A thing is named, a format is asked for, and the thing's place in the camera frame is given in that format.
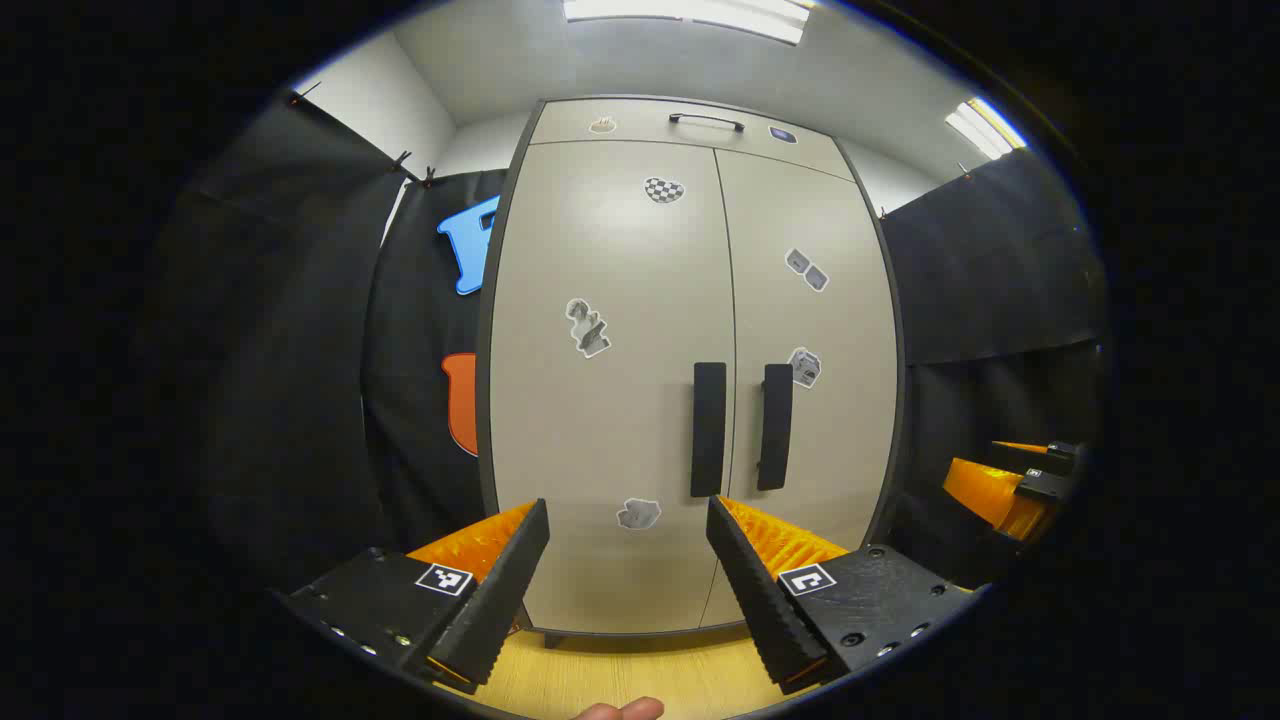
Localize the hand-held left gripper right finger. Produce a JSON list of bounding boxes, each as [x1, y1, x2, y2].
[[705, 494, 979, 698]]

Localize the beige double-door shoe cabinet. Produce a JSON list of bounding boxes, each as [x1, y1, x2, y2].
[[475, 95, 908, 649]]

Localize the black backdrop cloth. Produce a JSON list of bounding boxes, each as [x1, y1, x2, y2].
[[878, 148, 1111, 591], [150, 95, 511, 601]]

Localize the black door handle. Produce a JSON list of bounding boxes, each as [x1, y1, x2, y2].
[[757, 363, 794, 492], [690, 362, 728, 499]]

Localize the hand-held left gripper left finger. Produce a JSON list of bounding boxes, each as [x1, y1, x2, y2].
[[283, 497, 552, 693]]

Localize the small ceiling light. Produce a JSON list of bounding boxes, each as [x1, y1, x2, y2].
[[944, 96, 1029, 161]]

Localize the beige cabinet door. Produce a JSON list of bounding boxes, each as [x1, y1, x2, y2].
[[700, 148, 901, 631], [487, 140, 738, 636]]

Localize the long ceiling light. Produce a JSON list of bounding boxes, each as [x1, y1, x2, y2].
[[562, 0, 813, 47]]

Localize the beige cabinet top drawer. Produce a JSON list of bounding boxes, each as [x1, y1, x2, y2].
[[528, 98, 856, 181]]

